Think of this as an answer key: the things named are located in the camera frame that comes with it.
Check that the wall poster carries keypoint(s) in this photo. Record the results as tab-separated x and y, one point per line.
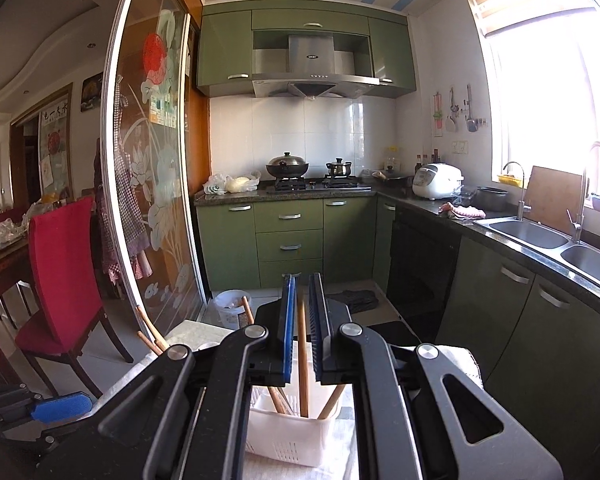
55	150

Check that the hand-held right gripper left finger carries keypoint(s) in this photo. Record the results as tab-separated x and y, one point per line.
289	330

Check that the dark stone countertop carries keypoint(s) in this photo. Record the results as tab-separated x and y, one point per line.
220	196

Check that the green sink base cabinets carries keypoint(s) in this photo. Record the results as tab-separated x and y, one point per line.
530	340

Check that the plain wooden chopstick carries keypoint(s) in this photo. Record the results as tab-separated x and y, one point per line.
302	395

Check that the glass sliding door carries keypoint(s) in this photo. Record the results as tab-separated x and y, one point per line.
155	185

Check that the white plastic bucket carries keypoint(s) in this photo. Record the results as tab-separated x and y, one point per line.
230	310

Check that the checkered apron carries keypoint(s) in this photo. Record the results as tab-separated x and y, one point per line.
107	260

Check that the clear oil bottle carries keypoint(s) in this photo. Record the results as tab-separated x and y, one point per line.
391	159

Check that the green upper kitchen cabinets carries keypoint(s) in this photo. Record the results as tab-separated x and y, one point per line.
220	50

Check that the dark frying pan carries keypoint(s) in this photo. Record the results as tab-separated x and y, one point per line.
392	176

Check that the green stove base cabinets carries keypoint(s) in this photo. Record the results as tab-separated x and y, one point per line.
230	245

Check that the tall steel faucet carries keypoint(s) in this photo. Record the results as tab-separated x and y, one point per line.
580	210

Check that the black built-in dishwasher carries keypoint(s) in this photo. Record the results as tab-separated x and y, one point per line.
420	260

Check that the white plastic utensil holder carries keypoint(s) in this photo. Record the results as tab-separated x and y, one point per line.
290	440

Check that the kitchen window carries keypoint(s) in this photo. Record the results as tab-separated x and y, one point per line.
545	110

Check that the yellow sill basket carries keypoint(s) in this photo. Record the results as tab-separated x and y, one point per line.
510	178

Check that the white wall socket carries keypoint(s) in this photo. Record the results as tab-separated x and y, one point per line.
459	147

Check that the black gas stove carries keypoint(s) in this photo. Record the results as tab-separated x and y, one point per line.
320	183

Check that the stainless steel double sink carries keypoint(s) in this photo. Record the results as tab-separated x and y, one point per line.
525	232

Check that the black wok with lid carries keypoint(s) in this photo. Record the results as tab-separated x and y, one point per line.
286	162

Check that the short steel faucet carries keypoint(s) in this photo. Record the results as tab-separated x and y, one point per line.
521	205

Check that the stainless steel range hood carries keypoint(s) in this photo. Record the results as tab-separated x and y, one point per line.
310	52

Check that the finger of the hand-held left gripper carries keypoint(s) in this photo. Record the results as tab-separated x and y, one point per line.
62	407
45	437

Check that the small dark wall picture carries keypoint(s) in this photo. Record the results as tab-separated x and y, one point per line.
92	92

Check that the white rice cooker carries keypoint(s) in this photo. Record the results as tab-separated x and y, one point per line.
437	180

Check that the dark wooden dining table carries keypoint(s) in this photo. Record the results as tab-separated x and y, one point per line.
0	265

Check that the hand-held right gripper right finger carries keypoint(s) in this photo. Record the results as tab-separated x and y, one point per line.
316	330

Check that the hanging wall strip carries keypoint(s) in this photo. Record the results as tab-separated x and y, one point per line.
438	115

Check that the window blind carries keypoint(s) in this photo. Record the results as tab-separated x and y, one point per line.
520	5

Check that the white plastic bag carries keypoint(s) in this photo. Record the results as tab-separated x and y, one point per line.
240	183

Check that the black inner pot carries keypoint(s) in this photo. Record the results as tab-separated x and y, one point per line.
492	199

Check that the crumpled clear plastic bag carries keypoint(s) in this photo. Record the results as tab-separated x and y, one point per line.
7	232

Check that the pink dish cloth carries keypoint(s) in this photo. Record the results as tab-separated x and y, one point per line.
462	211

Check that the dark floor rag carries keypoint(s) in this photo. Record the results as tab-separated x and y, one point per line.
357	300

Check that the row of wooden chopsticks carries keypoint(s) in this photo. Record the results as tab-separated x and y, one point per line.
246	310

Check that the small dark cooking pot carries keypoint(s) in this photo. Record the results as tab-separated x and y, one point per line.
339	167

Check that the wooden cutting board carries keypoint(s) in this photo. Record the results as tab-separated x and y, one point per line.
550	200

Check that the pale blue patterned tablecloth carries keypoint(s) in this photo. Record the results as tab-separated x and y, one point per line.
460	360

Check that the dark sauce bottle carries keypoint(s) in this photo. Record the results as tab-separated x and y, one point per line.
419	164
436	159

